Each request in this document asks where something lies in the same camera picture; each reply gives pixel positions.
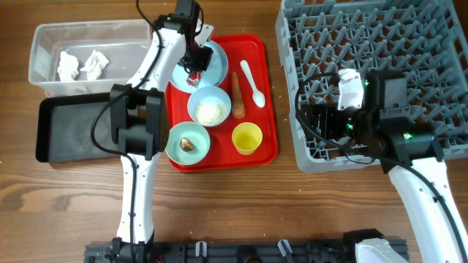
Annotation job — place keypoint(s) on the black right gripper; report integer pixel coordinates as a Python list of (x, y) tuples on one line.
[(328, 112)]

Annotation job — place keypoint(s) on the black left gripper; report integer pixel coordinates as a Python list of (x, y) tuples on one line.
[(202, 63)]

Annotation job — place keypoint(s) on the red snack wrapper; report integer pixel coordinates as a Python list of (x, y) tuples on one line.
[(194, 78)]

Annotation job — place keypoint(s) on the light blue bowl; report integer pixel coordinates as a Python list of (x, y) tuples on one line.
[(208, 93)]

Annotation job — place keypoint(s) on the white rice pile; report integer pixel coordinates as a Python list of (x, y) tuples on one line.
[(210, 112)]

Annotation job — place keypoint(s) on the orange carrot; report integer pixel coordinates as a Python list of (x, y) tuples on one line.
[(238, 108)]

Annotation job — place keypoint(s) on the yellow plastic cup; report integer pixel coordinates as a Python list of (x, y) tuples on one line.
[(247, 137)]

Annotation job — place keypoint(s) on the mint green bowl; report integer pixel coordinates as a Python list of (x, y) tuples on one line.
[(197, 134)]

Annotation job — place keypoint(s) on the brown food scrap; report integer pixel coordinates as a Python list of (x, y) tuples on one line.
[(186, 145)]

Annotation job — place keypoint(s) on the white tissue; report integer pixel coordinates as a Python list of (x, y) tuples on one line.
[(94, 65), (67, 67)]

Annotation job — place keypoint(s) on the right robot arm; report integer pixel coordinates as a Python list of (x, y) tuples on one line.
[(372, 119)]

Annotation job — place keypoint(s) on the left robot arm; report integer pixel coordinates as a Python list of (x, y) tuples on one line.
[(139, 124)]

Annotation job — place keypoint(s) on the grey dishwasher rack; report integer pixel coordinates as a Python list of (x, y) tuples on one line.
[(422, 39)]

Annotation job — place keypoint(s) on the black waste tray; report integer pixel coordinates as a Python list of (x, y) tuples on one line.
[(64, 127)]

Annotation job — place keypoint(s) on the light blue plate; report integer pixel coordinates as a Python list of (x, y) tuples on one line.
[(213, 76)]

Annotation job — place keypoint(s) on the white plastic spoon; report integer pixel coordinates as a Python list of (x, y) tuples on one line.
[(257, 96)]

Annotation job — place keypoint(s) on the red plastic tray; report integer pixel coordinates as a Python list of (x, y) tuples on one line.
[(222, 153)]

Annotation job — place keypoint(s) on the clear plastic bin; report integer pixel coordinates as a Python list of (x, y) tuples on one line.
[(123, 42)]

